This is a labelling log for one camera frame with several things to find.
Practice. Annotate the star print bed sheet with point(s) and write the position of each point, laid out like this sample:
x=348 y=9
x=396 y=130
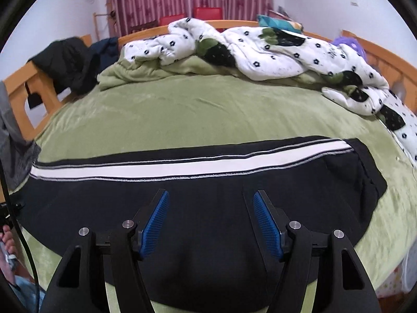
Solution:
x=389 y=282

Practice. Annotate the dark wooden chair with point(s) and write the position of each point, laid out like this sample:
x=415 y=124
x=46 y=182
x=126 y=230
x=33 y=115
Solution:
x=143 y=26

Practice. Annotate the navy garment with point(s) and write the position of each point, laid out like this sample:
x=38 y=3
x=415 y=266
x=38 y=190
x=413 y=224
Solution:
x=107 y=52

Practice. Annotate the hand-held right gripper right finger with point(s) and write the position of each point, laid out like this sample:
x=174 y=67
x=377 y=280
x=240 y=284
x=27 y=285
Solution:
x=267 y=225

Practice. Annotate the black jacket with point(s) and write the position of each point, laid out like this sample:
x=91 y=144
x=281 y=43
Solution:
x=68 y=62

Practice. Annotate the white floral pillow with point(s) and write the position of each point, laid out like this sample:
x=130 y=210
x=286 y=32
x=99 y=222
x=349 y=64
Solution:
x=405 y=127

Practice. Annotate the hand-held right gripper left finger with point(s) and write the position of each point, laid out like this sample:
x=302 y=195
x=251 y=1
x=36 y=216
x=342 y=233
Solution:
x=156 y=225

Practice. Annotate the wooden coat rack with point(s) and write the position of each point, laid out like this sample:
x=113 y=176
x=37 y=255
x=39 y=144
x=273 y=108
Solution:
x=97 y=26

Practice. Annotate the teal patterned cushion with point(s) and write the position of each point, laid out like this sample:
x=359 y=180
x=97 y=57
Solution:
x=273 y=22

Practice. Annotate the white plastic basket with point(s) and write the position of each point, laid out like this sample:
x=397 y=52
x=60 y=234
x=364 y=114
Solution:
x=409 y=274

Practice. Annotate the purple plush toy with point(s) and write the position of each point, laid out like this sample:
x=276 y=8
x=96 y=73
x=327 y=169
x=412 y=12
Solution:
x=348 y=44

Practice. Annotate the green plush bed blanket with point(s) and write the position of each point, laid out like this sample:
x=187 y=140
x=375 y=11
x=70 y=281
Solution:
x=195 y=117

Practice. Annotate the black pants with white stripe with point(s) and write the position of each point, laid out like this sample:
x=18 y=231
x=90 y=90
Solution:
x=208 y=208

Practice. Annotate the person's leg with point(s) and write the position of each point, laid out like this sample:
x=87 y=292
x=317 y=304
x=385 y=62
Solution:
x=27 y=295

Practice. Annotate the grey jeans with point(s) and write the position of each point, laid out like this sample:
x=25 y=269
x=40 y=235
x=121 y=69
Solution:
x=13 y=137

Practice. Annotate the wooden bed frame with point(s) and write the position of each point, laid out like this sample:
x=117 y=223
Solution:
x=19 y=81

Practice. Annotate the red chair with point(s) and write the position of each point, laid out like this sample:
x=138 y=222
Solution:
x=208 y=13
x=172 y=19

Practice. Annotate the person's foot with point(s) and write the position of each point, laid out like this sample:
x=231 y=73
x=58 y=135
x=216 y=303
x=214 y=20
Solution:
x=8 y=243

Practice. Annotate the leaning flat board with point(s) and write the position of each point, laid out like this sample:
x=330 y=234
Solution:
x=282 y=11

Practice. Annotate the white floral quilt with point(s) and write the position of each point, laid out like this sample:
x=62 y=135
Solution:
x=260 y=55

